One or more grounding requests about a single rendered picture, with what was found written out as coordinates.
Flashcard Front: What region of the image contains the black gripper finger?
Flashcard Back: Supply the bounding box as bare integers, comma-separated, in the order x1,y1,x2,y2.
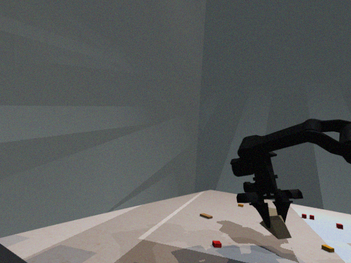
249,203,270,228
273,201,293,222

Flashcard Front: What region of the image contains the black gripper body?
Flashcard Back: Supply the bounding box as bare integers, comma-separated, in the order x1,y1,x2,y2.
236,172,303,204

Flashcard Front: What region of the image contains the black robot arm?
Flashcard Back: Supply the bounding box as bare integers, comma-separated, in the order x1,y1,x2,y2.
230,119,351,177

